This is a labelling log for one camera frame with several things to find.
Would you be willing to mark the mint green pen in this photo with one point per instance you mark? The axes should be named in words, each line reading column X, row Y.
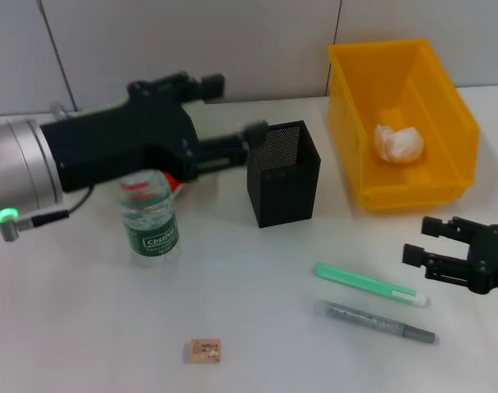
column 363, row 284

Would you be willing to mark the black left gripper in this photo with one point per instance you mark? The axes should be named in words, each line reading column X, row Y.
column 118, row 139

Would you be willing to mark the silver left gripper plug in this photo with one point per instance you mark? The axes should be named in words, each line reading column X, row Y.
column 60, row 110

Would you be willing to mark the black mesh pen holder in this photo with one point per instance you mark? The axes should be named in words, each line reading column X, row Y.
column 282, row 192

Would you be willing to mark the clear green-label water bottle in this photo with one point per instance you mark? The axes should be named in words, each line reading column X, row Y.
column 150, row 229

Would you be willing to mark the small tan eraser block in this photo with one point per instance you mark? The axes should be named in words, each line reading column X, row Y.
column 206, row 350

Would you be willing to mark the grey marker pen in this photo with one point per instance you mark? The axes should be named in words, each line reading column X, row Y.
column 376, row 321

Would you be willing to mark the white paper ball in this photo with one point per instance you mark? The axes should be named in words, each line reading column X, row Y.
column 400, row 143

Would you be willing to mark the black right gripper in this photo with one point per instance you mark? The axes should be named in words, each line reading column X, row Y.
column 492, row 262

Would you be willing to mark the yellow plastic bin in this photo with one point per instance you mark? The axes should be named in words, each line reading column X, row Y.
column 437, row 176

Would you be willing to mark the red-orange toy orange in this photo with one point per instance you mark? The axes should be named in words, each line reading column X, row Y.
column 176, row 184

